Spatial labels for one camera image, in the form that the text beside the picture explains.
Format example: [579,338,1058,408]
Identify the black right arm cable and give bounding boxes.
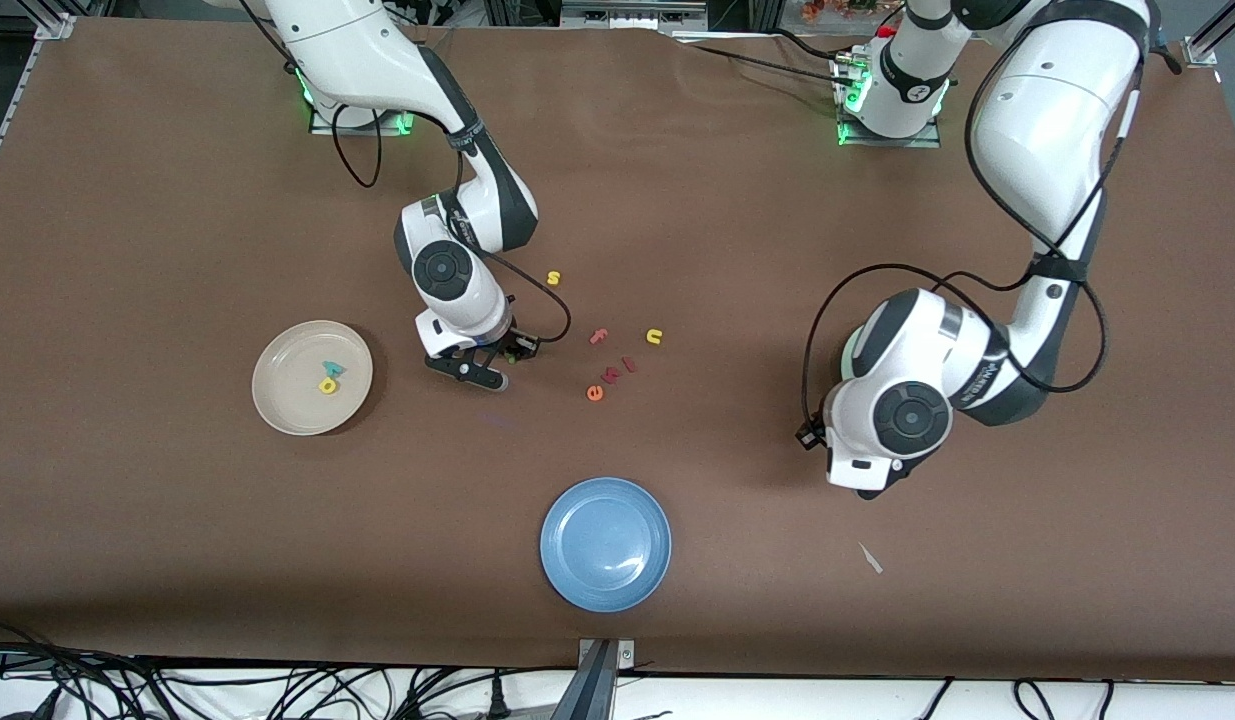
[237,0,572,348]

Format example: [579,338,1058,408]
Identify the beige round plate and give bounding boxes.
[252,320,374,437]

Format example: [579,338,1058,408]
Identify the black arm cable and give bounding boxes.
[237,0,572,348]
[801,20,1183,426]

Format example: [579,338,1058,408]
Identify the aluminium frame profile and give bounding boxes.
[1182,0,1235,69]
[0,12,78,196]

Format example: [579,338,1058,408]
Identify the grey camera stand post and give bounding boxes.
[552,638,638,720]

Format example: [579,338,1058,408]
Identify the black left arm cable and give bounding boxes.
[801,20,1183,426]

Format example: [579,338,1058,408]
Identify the blue round plate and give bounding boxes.
[540,477,673,613]

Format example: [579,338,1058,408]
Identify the brown table cover sheet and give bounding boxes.
[0,17,1235,681]

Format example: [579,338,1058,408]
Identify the black base power cable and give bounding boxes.
[770,28,866,66]
[674,38,858,91]

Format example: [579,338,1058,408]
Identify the metal frame bracket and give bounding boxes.
[560,0,710,31]

